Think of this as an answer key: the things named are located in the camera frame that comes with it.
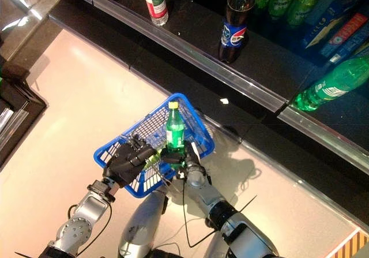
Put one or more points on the green Sprite bottle yellow cap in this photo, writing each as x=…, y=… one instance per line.
x=175, y=131
x=328, y=87

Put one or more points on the black low shelf unit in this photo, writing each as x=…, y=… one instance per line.
x=17, y=102

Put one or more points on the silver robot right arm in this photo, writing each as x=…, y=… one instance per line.
x=207, y=197

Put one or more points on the small water bottle red cap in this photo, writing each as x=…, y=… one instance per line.
x=155, y=4

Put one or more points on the yellow black hazard tape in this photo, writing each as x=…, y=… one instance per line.
x=354, y=246

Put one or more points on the silver robot left leg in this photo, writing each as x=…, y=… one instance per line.
x=141, y=226

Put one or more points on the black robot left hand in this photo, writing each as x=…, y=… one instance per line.
x=127, y=162

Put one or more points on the blue and red carton box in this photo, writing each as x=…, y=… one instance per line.
x=348, y=33

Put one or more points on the Pepsi bottle blue cap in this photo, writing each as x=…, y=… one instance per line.
x=235, y=33

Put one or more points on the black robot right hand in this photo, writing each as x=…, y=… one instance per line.
x=178, y=160

